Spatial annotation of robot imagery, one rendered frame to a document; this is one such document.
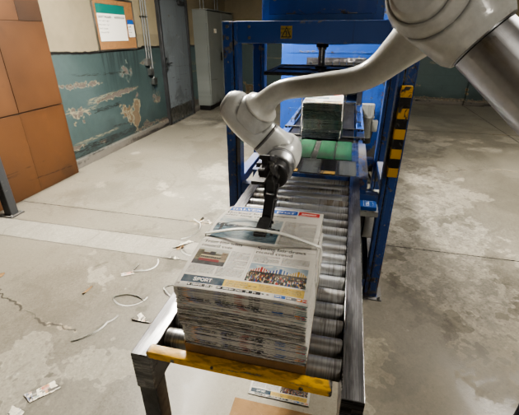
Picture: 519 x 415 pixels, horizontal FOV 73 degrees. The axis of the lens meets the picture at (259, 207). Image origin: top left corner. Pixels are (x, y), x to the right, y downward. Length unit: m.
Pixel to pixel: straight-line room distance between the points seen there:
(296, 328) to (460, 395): 1.39
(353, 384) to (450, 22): 0.71
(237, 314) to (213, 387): 1.13
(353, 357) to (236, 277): 0.36
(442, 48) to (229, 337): 0.68
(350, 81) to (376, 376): 1.46
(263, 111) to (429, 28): 0.52
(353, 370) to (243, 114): 0.71
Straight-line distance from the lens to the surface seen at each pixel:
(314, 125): 2.68
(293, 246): 0.85
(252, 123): 1.02
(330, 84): 0.93
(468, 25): 0.65
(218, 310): 0.78
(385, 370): 2.02
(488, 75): 0.67
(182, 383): 1.91
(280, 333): 0.77
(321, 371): 0.92
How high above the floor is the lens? 1.49
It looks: 26 degrees down
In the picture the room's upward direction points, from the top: straight up
